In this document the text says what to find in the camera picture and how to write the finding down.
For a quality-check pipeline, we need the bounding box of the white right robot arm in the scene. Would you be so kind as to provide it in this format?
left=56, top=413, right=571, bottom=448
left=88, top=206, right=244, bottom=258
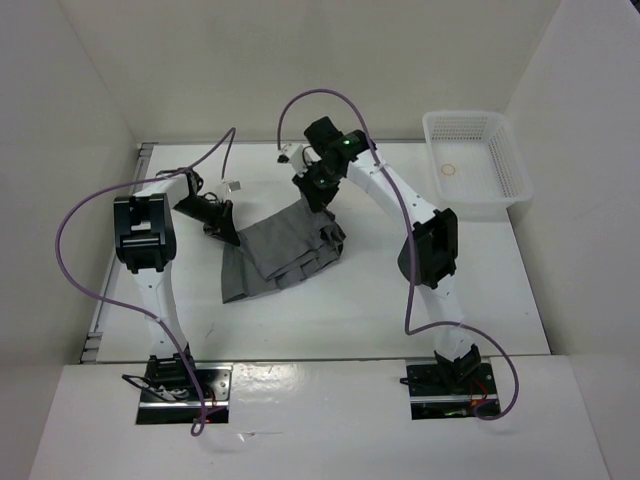
left=278, top=117, right=481, bottom=393

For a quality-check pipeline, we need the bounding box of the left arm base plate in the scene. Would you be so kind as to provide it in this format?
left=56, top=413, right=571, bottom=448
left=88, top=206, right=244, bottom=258
left=119, top=362, right=235, bottom=426

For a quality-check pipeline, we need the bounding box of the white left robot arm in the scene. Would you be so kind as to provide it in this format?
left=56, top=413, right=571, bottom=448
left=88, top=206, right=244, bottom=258
left=113, top=169, right=240, bottom=402

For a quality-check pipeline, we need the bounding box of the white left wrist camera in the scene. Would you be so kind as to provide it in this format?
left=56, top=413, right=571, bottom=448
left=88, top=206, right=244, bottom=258
left=215, top=180, right=241, bottom=201

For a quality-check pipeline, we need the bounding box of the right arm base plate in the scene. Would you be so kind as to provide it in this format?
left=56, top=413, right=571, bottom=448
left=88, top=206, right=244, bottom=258
left=399, top=361, right=502, bottom=420

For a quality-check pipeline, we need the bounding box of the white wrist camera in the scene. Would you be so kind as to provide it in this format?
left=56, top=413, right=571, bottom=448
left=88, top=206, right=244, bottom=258
left=277, top=143, right=311, bottom=176
left=215, top=180, right=241, bottom=201

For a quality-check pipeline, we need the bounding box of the orange rubber band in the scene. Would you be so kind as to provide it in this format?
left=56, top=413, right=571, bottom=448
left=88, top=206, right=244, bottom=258
left=441, top=164, right=456, bottom=176

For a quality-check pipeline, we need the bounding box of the white aluminium table rail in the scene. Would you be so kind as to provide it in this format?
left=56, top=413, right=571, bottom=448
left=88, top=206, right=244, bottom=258
left=79, top=142, right=157, bottom=364

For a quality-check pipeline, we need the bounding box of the white plastic basket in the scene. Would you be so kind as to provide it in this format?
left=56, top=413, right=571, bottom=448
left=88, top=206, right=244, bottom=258
left=422, top=110, right=534, bottom=218

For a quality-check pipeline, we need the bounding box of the grey pleated skirt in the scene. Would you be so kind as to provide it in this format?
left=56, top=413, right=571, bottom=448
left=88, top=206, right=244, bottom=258
left=221, top=199, right=346, bottom=304

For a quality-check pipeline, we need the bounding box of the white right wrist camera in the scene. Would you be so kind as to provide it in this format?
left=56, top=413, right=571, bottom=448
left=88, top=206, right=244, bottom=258
left=277, top=143, right=311, bottom=176

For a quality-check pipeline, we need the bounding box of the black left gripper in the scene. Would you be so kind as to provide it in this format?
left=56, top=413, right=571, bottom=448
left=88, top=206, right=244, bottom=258
left=173, top=196, right=240, bottom=247

